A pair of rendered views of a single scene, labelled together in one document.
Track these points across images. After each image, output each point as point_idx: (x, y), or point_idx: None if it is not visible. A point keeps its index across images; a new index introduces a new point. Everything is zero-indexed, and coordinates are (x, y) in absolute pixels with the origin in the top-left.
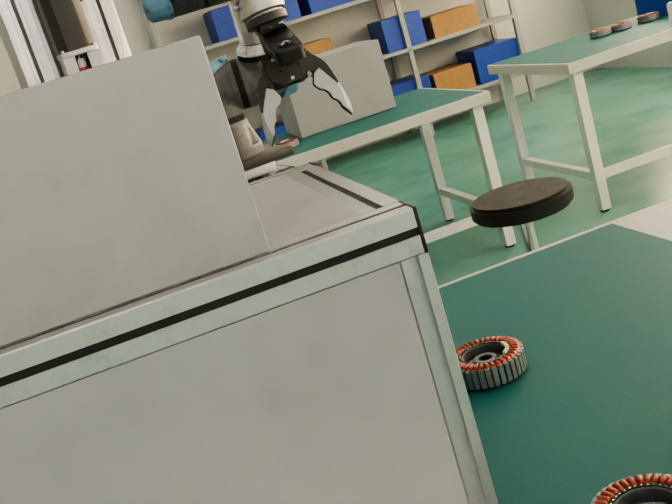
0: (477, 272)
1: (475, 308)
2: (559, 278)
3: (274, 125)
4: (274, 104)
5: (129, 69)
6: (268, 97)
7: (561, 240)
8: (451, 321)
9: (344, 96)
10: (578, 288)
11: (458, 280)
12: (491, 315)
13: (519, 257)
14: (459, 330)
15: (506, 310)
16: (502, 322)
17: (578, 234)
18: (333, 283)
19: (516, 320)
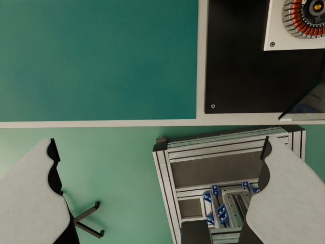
0: (81, 124)
1: (99, 58)
2: (37, 56)
3: (271, 150)
4: (278, 203)
5: None
6: (318, 241)
7: (18, 126)
8: (120, 50)
9: (22, 157)
10: (31, 24)
11: (95, 123)
12: (94, 34)
13: (50, 123)
14: (120, 28)
15: (83, 33)
16: (91, 13)
17: (6, 125)
18: None
19: (82, 7)
